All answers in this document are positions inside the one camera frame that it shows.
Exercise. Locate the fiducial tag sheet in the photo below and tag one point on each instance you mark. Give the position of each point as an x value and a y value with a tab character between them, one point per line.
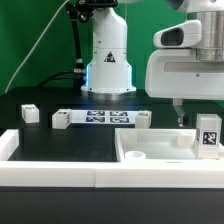
103	117

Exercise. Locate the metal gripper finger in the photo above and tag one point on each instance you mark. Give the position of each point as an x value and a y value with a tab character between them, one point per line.
177	104

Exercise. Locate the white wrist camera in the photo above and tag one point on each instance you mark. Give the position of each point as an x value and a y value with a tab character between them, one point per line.
184	35

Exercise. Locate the white square table top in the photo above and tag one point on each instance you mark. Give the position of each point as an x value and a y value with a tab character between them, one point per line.
133	145

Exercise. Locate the white U-shaped obstacle fence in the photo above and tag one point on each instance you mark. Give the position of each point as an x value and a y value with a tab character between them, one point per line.
163	173

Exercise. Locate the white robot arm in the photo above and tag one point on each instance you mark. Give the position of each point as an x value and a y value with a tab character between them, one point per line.
109	75

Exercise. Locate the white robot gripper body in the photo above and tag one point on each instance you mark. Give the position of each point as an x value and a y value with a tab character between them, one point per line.
176	73

